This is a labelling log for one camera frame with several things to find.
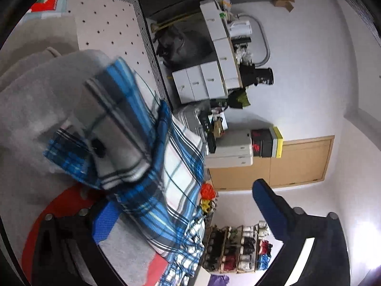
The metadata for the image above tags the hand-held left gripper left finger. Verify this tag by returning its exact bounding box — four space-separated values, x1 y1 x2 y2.
31 198 131 286

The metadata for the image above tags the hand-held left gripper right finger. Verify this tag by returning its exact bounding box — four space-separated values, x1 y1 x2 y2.
252 178 352 286

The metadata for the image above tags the blue white plaid shirt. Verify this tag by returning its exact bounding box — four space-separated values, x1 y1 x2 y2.
43 55 209 286

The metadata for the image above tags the wooden shoe rack with shoes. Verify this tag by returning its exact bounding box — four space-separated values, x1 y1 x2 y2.
201 220 273 275

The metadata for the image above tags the wooden door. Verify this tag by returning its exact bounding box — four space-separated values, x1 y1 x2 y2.
208 135 335 190

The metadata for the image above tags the orange bag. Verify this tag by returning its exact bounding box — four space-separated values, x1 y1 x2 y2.
200 183 216 200

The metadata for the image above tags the black red shoe box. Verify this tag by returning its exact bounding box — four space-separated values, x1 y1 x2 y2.
251 129 274 158

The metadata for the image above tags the yellow box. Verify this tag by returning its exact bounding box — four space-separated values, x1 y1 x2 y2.
269 126 283 158

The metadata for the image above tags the white plastic drawer unit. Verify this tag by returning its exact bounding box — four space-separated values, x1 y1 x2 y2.
205 129 253 169

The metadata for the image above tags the purple bag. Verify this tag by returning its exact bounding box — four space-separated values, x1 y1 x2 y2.
208 274 230 286

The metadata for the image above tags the brown paper bag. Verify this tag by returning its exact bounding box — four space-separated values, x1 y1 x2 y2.
213 117 228 139

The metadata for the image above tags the black power strip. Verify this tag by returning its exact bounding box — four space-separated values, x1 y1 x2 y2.
200 111 213 132

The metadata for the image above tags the green black cloth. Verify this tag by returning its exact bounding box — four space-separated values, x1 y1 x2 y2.
228 88 251 109

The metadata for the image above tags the silver suitcase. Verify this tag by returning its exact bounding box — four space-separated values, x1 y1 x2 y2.
175 106 209 152

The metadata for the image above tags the black cylindrical appliance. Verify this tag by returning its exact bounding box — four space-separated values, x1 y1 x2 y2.
238 64 274 88

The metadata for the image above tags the grey blanket with red print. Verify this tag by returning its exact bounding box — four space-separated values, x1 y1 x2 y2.
0 49 167 286

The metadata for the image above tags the white stepped drawer dresser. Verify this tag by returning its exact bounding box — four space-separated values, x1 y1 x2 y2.
172 0 241 105

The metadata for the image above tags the black bag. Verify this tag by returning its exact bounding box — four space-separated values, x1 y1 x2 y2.
153 25 218 69

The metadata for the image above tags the white appliance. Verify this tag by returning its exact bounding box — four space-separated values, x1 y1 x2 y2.
229 21 253 38

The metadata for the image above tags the white star-dotted rug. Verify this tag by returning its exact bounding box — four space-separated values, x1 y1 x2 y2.
67 0 173 111

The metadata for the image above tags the grey hose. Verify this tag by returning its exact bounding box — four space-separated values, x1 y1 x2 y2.
238 13 271 66

